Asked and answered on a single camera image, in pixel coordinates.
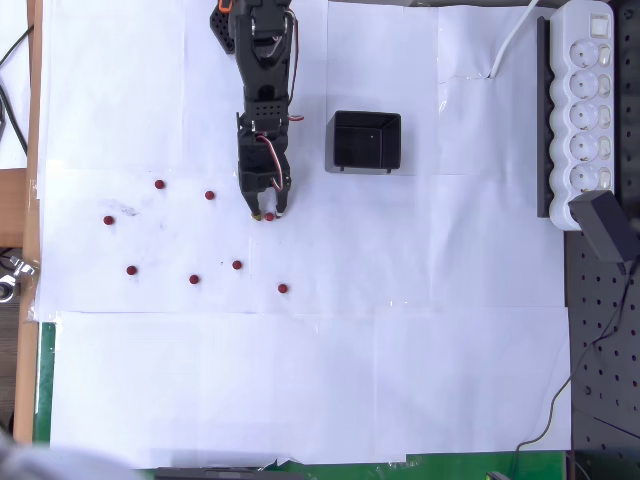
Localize black open box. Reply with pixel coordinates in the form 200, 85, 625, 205
324, 110, 403, 175

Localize white paper covering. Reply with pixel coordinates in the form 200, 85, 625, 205
33, 0, 575, 471

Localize metal clamp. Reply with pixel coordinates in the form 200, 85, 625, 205
0, 253, 40, 304

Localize black flat device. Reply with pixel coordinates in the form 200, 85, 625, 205
154, 466, 305, 480

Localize dark ribbed panel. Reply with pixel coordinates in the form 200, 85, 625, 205
0, 294, 25, 431

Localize white power strip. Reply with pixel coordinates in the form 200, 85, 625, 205
548, 0, 615, 231

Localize black power adapter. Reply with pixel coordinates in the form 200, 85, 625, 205
568, 189, 635, 265

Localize grey blurred object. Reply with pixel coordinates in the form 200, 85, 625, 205
0, 429, 134, 480

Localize black pegboard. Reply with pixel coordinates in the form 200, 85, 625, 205
563, 0, 640, 480

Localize white power cable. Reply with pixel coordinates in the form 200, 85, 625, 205
488, 0, 544, 80

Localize thin black cable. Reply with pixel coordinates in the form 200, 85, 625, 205
509, 262, 639, 480

